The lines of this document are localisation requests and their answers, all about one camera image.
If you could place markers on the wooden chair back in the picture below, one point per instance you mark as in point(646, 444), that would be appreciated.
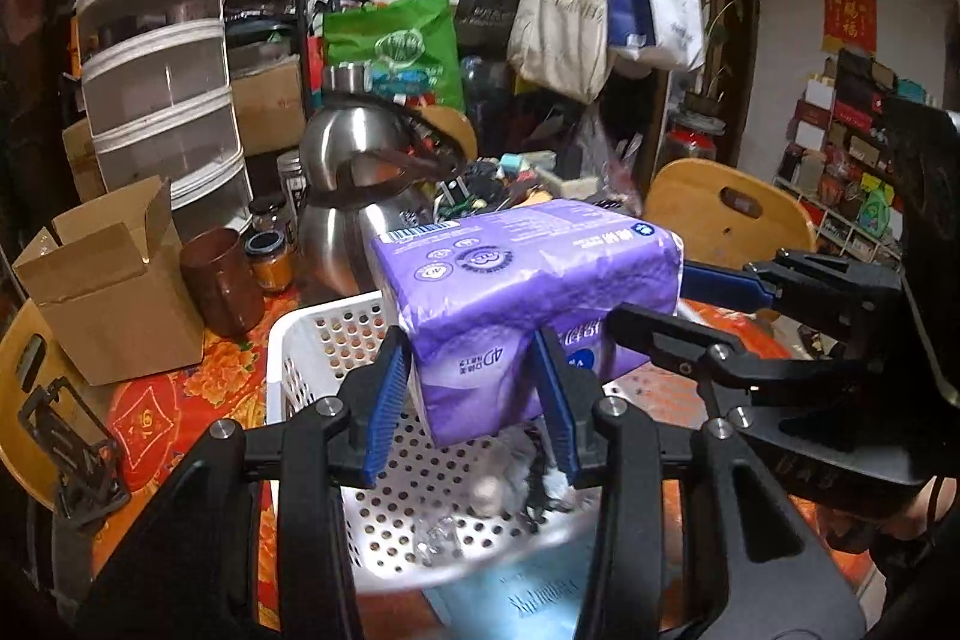
point(731, 212)

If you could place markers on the purple tissue pack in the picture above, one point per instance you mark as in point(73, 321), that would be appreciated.
point(525, 302)

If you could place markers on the glass jar with orange contents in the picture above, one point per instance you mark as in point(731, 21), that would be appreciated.
point(270, 261)

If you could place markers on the red wall poster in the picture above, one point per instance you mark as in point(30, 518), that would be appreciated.
point(847, 3)

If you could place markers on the beige plush toy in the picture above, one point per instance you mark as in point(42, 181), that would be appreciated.
point(487, 494)

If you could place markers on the closed cardboard box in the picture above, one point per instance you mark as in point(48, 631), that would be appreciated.
point(266, 102)

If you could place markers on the blue printed packet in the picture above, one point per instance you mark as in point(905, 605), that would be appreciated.
point(517, 599)

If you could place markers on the person's right hand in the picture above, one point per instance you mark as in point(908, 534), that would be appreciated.
point(885, 520)

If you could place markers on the black phone holder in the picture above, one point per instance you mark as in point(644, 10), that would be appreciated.
point(67, 452)

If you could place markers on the stainless steel pot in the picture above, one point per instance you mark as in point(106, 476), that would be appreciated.
point(341, 242)

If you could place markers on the black shopping bag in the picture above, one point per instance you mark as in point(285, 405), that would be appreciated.
point(487, 14)

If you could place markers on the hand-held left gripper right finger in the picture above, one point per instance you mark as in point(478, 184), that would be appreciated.
point(559, 411)

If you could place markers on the shelf of boxes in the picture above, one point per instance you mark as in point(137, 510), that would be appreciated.
point(847, 160)

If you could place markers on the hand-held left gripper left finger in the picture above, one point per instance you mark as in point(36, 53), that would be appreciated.
point(384, 407)

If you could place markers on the potted plant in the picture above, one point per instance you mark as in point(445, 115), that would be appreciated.
point(712, 59)

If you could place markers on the open cardboard box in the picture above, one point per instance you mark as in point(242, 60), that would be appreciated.
point(105, 287)

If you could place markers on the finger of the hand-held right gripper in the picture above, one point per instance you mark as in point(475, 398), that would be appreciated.
point(675, 344)
point(724, 285)

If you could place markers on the green shopping bag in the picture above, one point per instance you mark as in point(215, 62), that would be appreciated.
point(394, 48)

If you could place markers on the orange floral tablecloth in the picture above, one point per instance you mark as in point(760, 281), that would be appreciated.
point(172, 400)

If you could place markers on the dark glass jar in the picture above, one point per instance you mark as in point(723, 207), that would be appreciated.
point(266, 212)

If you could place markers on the white perforated plastic basket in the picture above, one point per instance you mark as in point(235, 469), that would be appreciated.
point(420, 460)

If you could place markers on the clear plastic bag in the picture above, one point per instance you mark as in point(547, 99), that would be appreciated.
point(604, 160)

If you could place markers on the red jar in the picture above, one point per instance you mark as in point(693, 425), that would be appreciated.
point(686, 144)

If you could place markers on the wooden chair with phone holder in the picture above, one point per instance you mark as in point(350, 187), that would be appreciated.
point(22, 385)

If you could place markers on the wooden chair behind kettle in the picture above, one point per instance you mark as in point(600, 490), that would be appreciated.
point(450, 132)

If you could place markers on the brown cup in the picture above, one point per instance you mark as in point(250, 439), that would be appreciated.
point(219, 280)

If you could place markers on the stainless steel kettle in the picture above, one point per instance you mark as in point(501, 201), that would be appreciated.
point(352, 156)

